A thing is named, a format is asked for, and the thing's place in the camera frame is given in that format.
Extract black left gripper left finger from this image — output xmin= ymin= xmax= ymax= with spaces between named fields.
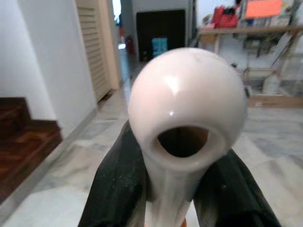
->
xmin=80 ymin=120 xmax=152 ymax=227

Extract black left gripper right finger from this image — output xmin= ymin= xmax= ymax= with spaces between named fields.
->
xmin=193 ymin=151 xmax=282 ymax=227

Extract cream long-handled broom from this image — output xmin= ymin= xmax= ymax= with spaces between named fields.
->
xmin=127 ymin=47 xmax=245 ymax=227

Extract dark wooden staircase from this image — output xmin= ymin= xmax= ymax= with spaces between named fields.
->
xmin=0 ymin=96 xmax=62 ymax=204

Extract flat cardboard sheet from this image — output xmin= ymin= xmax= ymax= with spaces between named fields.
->
xmin=246 ymin=94 xmax=303 ymax=109

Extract red fire extinguisher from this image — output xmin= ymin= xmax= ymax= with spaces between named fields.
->
xmin=125 ymin=35 xmax=134 ymax=56

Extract beige louvered door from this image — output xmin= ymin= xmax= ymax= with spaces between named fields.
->
xmin=75 ymin=0 xmax=120 ymax=102

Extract blue carton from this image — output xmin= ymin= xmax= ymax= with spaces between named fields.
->
xmin=151 ymin=37 xmax=168 ymax=57

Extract dark brown door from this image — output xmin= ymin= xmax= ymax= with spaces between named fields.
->
xmin=136 ymin=9 xmax=186 ymax=62

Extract wooden shelf rack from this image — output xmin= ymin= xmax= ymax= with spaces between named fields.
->
xmin=198 ymin=25 xmax=303 ymax=76

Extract red bag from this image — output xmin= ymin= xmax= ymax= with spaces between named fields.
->
xmin=212 ymin=6 xmax=238 ymax=28

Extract orange paper sheet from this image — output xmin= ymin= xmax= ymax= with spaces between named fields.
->
xmin=245 ymin=0 xmax=283 ymax=19

